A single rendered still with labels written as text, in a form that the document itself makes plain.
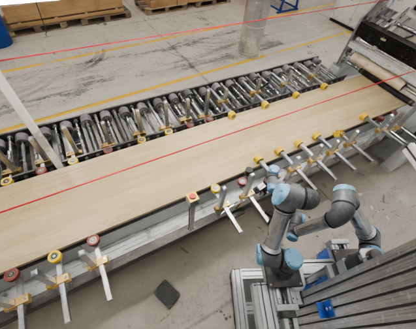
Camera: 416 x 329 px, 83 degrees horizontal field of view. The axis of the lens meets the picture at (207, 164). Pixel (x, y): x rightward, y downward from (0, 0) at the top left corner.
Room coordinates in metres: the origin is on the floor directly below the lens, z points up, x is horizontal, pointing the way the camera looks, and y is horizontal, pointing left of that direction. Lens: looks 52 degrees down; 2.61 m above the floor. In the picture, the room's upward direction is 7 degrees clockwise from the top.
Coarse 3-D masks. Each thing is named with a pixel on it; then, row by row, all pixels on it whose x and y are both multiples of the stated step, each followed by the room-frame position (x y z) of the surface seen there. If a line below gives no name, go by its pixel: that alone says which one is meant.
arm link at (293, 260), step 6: (282, 252) 0.49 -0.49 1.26; (288, 252) 0.48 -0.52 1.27; (294, 252) 0.49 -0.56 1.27; (282, 258) 0.45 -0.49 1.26; (288, 258) 0.45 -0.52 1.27; (294, 258) 0.45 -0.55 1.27; (300, 258) 0.46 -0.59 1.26; (282, 264) 0.42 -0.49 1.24; (288, 264) 0.42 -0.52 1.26; (294, 264) 0.42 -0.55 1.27; (300, 264) 0.43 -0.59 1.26; (282, 270) 0.42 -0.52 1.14; (288, 270) 0.41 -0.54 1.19; (294, 270) 0.41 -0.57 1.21
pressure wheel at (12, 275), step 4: (12, 268) 0.29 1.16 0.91; (16, 268) 0.29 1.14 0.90; (8, 272) 0.27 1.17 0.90; (12, 272) 0.27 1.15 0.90; (16, 272) 0.27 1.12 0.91; (20, 272) 0.28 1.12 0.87; (4, 276) 0.24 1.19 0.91; (8, 276) 0.24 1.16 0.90; (12, 276) 0.25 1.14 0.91; (16, 276) 0.25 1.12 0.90; (8, 280) 0.22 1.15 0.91; (12, 280) 0.23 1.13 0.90
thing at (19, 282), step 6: (18, 282) 0.23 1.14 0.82; (18, 288) 0.20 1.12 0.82; (18, 294) 0.16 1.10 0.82; (18, 306) 0.10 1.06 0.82; (24, 306) 0.10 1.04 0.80; (18, 312) 0.07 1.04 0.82; (24, 312) 0.07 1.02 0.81; (18, 318) 0.04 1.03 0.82; (24, 318) 0.04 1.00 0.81; (18, 324) 0.01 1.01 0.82; (24, 324) 0.01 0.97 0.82
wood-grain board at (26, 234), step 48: (336, 96) 2.67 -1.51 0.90; (384, 96) 2.80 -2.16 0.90; (144, 144) 1.48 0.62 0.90; (192, 144) 1.55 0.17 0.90; (240, 144) 1.63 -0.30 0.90; (288, 144) 1.71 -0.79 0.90; (0, 192) 0.81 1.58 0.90; (48, 192) 0.86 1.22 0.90; (96, 192) 0.91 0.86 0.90; (144, 192) 0.97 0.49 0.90; (0, 240) 0.45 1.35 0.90; (48, 240) 0.49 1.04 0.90
